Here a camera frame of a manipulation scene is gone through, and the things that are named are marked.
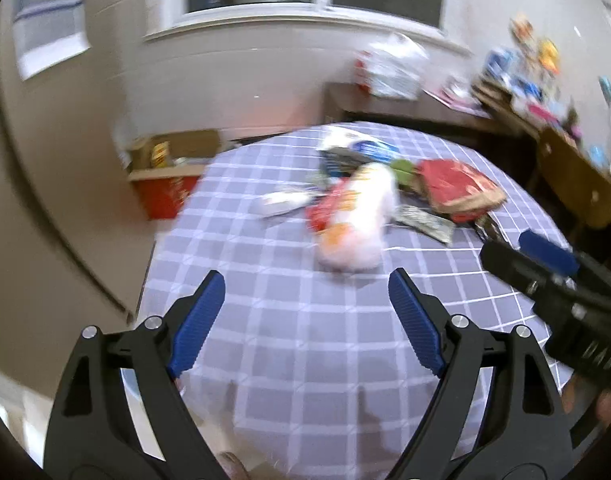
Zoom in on blue white cardboard box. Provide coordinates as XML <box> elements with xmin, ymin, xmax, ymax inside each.
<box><xmin>319</xmin><ymin>127</ymin><xmax>401</xmax><ymax>163</ymax></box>

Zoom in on wooden chair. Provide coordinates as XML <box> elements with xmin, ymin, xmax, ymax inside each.
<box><xmin>535</xmin><ymin>127</ymin><xmax>611</xmax><ymax>242</ymax></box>

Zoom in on purple checkered tablecloth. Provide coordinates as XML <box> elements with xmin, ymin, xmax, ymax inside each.
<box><xmin>135</xmin><ymin>122</ymin><xmax>576</xmax><ymax>480</ymax></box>

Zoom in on cluttered wooden shelf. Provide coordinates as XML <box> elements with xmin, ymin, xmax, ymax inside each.
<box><xmin>473</xmin><ymin>12</ymin><xmax>611</xmax><ymax>186</ymax></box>

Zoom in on white plastic bag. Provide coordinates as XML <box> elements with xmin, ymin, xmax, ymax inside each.
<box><xmin>355</xmin><ymin>32</ymin><xmax>431</xmax><ymax>101</ymax></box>

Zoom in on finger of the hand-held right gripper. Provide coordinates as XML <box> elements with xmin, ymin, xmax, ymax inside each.
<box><xmin>479</xmin><ymin>238</ymin><xmax>583</xmax><ymax>307</ymax></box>
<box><xmin>518</xmin><ymin>229</ymin><xmax>582</xmax><ymax>278</ymax></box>

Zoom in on dark foil wrapper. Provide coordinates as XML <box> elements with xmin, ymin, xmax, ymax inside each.
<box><xmin>473</xmin><ymin>212</ymin><xmax>511</xmax><ymax>245</ymax></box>

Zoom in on white orange snack bag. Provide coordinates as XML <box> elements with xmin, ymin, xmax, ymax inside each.
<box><xmin>305</xmin><ymin>162</ymin><xmax>401</xmax><ymax>273</ymax></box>

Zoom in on silver dark wrapper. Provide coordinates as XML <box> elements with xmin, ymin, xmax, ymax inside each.
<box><xmin>393</xmin><ymin>205</ymin><xmax>456</xmax><ymax>245</ymax></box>

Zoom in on green packet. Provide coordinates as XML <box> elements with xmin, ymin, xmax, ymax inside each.
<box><xmin>389</xmin><ymin>159</ymin><xmax>422</xmax><ymax>192</ymax></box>

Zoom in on person's right hand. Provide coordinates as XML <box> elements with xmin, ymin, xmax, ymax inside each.
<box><xmin>593</xmin><ymin>389</ymin><xmax>611</xmax><ymax>431</ymax></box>

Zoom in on dark striped packet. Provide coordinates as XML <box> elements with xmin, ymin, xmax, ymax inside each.
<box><xmin>319</xmin><ymin>152</ymin><xmax>367</xmax><ymax>182</ymax></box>

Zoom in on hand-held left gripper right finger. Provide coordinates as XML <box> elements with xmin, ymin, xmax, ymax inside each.
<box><xmin>388</xmin><ymin>267</ymin><xmax>575</xmax><ymax>480</ymax></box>

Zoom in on red snack packet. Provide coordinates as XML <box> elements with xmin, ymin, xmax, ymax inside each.
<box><xmin>416</xmin><ymin>159</ymin><xmax>509</xmax><ymax>223</ymax></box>

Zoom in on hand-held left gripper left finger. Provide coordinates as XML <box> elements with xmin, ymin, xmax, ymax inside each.
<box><xmin>44</xmin><ymin>269</ymin><xmax>226</xmax><ymax>480</ymax></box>

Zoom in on open cardboard box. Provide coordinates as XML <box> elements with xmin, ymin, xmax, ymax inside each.
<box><xmin>128</xmin><ymin>129</ymin><xmax>232</xmax><ymax>221</ymax></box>

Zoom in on pink papers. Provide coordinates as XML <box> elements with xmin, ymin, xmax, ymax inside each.
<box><xmin>425</xmin><ymin>77</ymin><xmax>492</xmax><ymax>117</ymax></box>

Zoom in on yellow packet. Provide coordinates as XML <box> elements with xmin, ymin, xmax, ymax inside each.
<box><xmin>150</xmin><ymin>142</ymin><xmax>174</xmax><ymax>169</ymax></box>

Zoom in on dark wooden sideboard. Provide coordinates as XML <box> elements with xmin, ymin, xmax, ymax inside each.
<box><xmin>323</xmin><ymin>82</ymin><xmax>541</xmax><ymax>161</ymax></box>

